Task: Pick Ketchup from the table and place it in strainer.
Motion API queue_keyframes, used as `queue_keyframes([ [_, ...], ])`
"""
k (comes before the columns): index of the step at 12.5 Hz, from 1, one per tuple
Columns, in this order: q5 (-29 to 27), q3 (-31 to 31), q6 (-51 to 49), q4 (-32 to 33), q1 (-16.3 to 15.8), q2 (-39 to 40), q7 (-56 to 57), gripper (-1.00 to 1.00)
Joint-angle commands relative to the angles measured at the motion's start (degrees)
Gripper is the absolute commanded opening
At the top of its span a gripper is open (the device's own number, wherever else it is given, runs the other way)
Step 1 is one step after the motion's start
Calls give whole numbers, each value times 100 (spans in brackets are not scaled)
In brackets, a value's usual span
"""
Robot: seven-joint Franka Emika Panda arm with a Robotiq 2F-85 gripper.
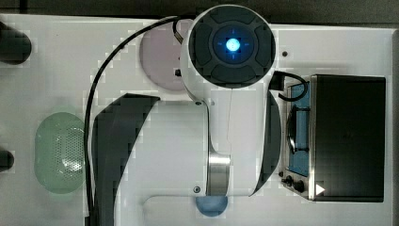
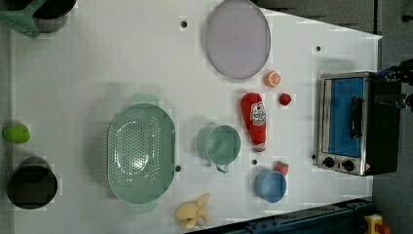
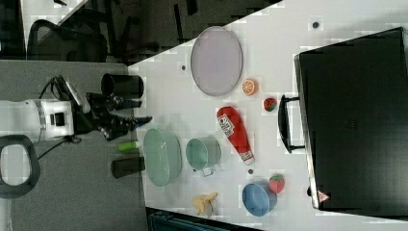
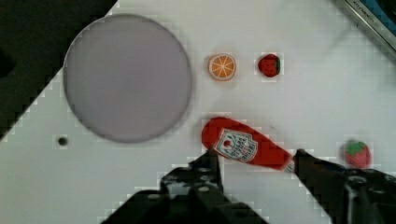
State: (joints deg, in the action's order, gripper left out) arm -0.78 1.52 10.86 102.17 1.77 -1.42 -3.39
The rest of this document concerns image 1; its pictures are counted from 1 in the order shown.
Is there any black cup with green box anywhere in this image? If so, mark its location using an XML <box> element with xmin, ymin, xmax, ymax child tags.
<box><xmin>0</xmin><ymin>150</ymin><xmax>14</xmax><ymax>171</ymax></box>

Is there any silver toaster oven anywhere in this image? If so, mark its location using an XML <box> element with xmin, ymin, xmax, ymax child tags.
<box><xmin>279</xmin><ymin>74</ymin><xmax>386</xmax><ymax>202</ymax></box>

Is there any blue cup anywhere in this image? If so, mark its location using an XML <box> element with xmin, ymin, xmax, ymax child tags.
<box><xmin>196</xmin><ymin>196</ymin><xmax>228</xmax><ymax>218</ymax></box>

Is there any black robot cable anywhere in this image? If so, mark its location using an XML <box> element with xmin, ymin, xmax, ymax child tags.
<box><xmin>83</xmin><ymin>15</ymin><xmax>189</xmax><ymax>226</ymax></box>

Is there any lilac round plate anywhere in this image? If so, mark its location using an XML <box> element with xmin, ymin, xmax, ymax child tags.
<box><xmin>139</xmin><ymin>23</ymin><xmax>184</xmax><ymax>91</ymax></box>

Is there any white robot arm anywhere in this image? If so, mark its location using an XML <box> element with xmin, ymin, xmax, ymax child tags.
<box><xmin>86</xmin><ymin>5</ymin><xmax>281</xmax><ymax>226</ymax></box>

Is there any green oval strainer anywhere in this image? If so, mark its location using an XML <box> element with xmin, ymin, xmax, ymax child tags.
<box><xmin>34</xmin><ymin>112</ymin><xmax>85</xmax><ymax>194</ymax></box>

